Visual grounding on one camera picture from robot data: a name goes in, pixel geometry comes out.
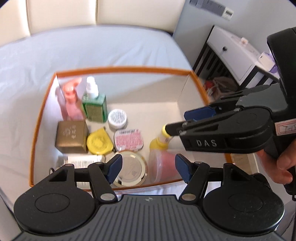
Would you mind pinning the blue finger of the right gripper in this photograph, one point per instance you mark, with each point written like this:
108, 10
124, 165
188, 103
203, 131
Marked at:
218, 110
174, 129

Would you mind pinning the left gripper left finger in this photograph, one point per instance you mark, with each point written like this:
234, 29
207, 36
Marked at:
102, 175

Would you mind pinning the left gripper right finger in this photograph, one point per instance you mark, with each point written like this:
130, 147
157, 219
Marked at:
195, 175

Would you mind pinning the white cloth pouch with label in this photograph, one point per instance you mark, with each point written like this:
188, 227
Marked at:
80, 160

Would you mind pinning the yellow tape measure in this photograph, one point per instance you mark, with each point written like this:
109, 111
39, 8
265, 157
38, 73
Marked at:
99, 142

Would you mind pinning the pink labelled tin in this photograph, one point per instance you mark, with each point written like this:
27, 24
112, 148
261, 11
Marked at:
128, 140

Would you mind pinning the gold square gift box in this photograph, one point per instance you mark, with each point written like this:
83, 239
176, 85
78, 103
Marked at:
71, 137

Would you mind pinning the white lidded cream jar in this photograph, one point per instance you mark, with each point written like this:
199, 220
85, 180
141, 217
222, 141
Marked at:
117, 119

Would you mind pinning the pink pump bottle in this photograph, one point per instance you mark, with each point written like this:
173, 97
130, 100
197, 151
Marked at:
73, 103

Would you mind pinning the green liquid bottle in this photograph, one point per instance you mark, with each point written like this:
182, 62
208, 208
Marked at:
94, 103

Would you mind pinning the pink sponge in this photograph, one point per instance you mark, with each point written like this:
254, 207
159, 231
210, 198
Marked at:
162, 167

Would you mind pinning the person's right hand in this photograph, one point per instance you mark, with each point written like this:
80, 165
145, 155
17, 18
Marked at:
277, 170

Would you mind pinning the white black nightstand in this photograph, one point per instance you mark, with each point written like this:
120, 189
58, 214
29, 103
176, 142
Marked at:
229, 63

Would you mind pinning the orange cardboard box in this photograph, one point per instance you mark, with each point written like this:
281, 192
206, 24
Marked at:
151, 97

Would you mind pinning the tissue box on nightstand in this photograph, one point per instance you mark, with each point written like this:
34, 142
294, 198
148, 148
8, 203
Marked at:
267, 61

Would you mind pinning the light blue bed sheet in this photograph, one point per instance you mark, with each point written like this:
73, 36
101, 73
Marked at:
28, 65

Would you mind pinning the cream padded headboard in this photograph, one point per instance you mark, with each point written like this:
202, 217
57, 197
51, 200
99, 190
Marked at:
20, 19

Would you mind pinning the white wall thermostat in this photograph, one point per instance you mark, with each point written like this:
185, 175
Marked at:
227, 14

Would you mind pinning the grey wall socket panel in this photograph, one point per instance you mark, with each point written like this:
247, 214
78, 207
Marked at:
208, 5

